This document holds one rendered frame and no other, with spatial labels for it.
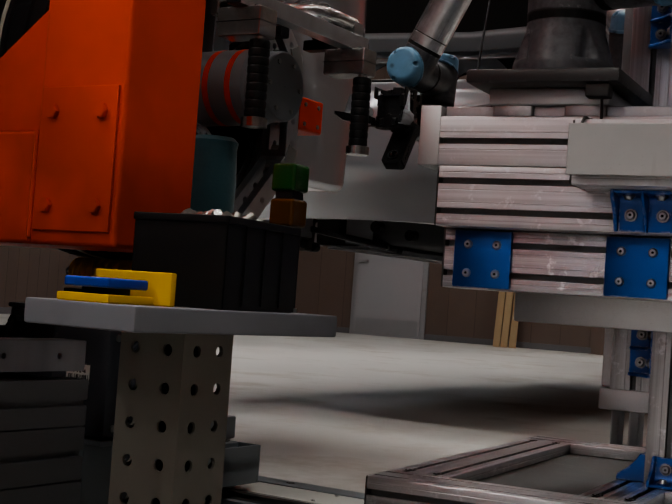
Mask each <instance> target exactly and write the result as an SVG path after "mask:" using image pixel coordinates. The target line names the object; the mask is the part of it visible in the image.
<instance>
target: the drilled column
mask: <svg viewBox="0 0 672 504"><path fill-rule="evenodd" d="M233 337H234V335H206V334H161V333H129V332H121V345H120V357H119V370H118V383H117V396H116V409H115V421H114V434H113V447H112V460H111V473H110V485H109V498H108V504H221V497H222V484H223V470H224V457H225V444H226V430H227V417H228V403H229V390H230V377H231V363H232V350H233ZM136 341H138V349H137V350H136V351H135V350H134V348H133V345H134V343H135V342H136ZM218 347H219V354H218V355H216V350H217V348H218ZM132 379H136V383H135V386H134V387H133V388H132V387H131V385H130V383H131V381H132ZM215 384H216V385H217V388H216V391H215V392H213V388H214V385H215ZM130 416H131V417H133V420H132V423H131V424H128V418H129V417H130ZM212 421H214V426H213V427H212V428H211V427H210V426H211V423H212ZM127 454H129V455H130V458H129V460H128V461H127V462H126V461H125V456H126V455H127ZM210 458H211V463H210V464H209V465H208V461H209V459H210ZM124 492H126V493H127V495H126V497H125V498H124V499H123V498H122V494H123V493H124ZM207 496H208V500H207V501H206V502H205V499H206V497H207Z"/></svg>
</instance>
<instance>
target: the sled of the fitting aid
mask: <svg viewBox="0 0 672 504"><path fill-rule="evenodd" d="M260 448H261V445H258V444H252V443H245V442H238V441H232V440H230V439H226V444H225V457H224V470H223V484H222V488H229V487H234V486H236V485H243V484H250V483H256V482H258V475H259V462H260Z"/></svg>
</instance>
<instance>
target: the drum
mask: <svg viewBox="0 0 672 504"><path fill-rule="evenodd" d="M248 50H249V49H243V50H223V51H213V52H202V61H201V74H200V87H199V100H198V113H197V122H198V123H199V124H201V125H203V126H207V127H212V126H225V127H228V126H240V125H241V117H243V116H244V109H245V107H244V104H245V100H246V99H245V92H246V83H247V81H246V77H247V67H248V57H249V56H248ZM268 68H269V73H268V83H267V92H266V94H267V99H266V109H265V112H266V113H265V118H266V119H267V125H268V124H270V123H272V122H288V121H290V120H291V119H293V118H294V117H295V115H296V114H297V112H298V110H299V108H300V106H301V103H302V98H303V78H302V74H301V70H300V67H299V65H298V63H297V62H296V60H295V59H294V57H293V56H292V55H291V54H289V53H288V52H285V51H271V52H270V57H269V66H268Z"/></svg>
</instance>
